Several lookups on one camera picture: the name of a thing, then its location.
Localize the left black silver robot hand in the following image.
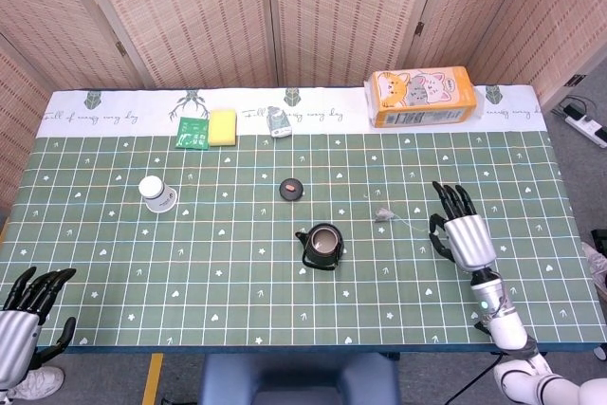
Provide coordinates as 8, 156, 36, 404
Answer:
0, 267, 78, 396

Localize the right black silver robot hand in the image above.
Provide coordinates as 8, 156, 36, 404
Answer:
428, 180, 498, 274

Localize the pyramid tea bag with string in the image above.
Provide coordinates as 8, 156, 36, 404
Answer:
372, 207, 432, 236

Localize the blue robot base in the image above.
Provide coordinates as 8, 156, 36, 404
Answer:
197, 352, 402, 405

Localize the black teapot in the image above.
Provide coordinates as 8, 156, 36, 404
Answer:
294, 223, 344, 271

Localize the black teapot lid orange knob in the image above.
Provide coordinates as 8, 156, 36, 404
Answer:
279, 177, 304, 202

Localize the green packet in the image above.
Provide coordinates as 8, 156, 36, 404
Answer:
174, 116, 211, 151

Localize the white pink sneaker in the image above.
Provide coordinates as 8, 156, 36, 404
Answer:
581, 240, 607, 293

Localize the yellow floor tape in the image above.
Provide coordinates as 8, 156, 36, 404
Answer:
141, 353, 165, 405

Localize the orange cat tissue pack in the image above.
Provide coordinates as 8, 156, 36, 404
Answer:
363, 65, 479, 129

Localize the white power strip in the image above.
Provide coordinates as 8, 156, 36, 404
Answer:
562, 115, 607, 149

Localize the white paper cup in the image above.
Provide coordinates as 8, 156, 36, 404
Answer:
138, 175, 178, 214

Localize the small white green pouch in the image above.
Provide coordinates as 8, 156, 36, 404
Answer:
266, 105, 292, 139

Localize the wicker folding screen panel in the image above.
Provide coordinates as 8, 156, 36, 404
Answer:
0, 32, 54, 219
405, 0, 540, 86
0, 0, 146, 91
265, 0, 450, 88
65, 0, 279, 91
467, 0, 607, 110

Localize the green grid tablecloth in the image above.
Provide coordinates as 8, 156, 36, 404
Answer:
0, 84, 607, 355

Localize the yellow sponge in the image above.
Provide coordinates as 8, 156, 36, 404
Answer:
207, 109, 239, 148

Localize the black power cable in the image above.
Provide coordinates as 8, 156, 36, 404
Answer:
549, 95, 599, 120

